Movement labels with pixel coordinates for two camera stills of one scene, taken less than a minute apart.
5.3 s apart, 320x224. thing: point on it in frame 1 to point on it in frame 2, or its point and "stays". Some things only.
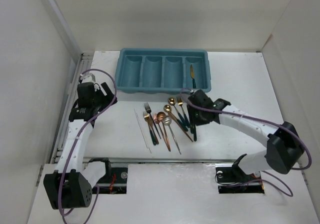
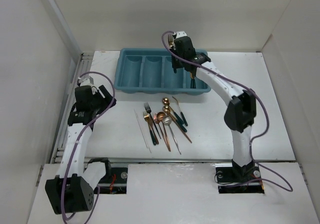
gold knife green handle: x=193 y=76 stays
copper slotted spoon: x=160 y=116 stays
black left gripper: x=107 y=98 stays
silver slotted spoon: x=167 y=120 stays
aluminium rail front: x=159 y=160 stays
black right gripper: x=191 y=109 to x=174 y=64
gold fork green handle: x=192 y=128 to x=170 y=39
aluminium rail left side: x=83 y=64 stays
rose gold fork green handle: x=146 y=117 stays
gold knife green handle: x=195 y=132 to x=191 y=81
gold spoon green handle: x=171 y=101 to x=165 y=101
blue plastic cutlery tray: x=157 y=71 stays
